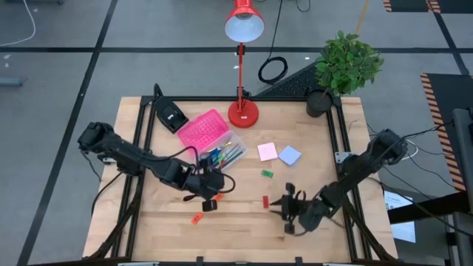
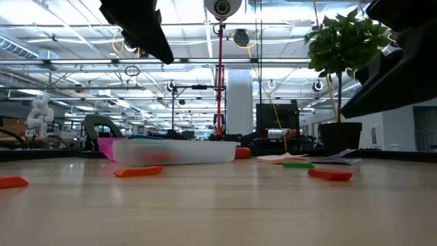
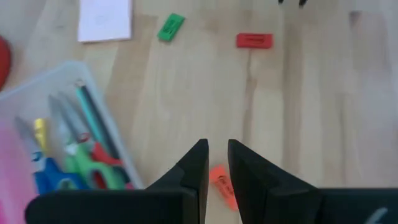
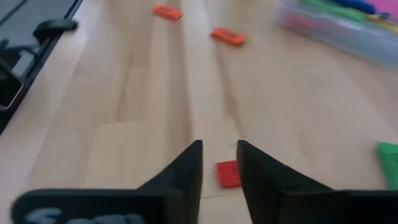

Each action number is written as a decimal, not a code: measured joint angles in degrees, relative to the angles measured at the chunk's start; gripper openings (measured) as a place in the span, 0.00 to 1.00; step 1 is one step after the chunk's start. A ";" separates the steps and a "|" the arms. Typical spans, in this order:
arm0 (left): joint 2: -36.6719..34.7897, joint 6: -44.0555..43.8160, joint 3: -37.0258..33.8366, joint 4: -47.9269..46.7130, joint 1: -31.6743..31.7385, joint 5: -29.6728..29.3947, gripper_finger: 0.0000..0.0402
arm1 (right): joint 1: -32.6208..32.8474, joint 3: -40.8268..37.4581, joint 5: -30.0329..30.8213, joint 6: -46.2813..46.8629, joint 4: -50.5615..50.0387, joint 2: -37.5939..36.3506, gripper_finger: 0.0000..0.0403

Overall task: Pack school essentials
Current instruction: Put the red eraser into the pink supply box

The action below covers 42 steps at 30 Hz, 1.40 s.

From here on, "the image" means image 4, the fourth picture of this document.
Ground black camera with silver edge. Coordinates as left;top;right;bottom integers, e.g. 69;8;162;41
0;58;25;113

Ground black equipment at left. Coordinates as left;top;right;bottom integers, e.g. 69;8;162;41
0;0;84;134

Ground orange eraser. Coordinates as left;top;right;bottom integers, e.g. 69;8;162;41
152;4;183;22
210;27;248;47

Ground green eraser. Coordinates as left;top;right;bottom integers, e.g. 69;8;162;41
376;141;398;190

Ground dark blue oblong object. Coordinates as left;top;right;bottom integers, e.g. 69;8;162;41
329;0;379;15

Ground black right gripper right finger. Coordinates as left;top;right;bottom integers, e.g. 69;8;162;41
236;139;398;224

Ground black table clamp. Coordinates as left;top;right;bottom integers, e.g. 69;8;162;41
32;19;78;44

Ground yellow highlighter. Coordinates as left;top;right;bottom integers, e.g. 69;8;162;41
368;15;398;34

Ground red eraser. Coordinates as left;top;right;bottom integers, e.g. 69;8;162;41
216;160;242;189

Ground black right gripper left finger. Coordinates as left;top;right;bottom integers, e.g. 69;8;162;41
11;139;203;224

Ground translucent plastic box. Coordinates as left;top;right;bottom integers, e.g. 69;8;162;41
275;0;398;68

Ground green-handled scissors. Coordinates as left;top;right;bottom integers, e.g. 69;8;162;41
300;0;368;23

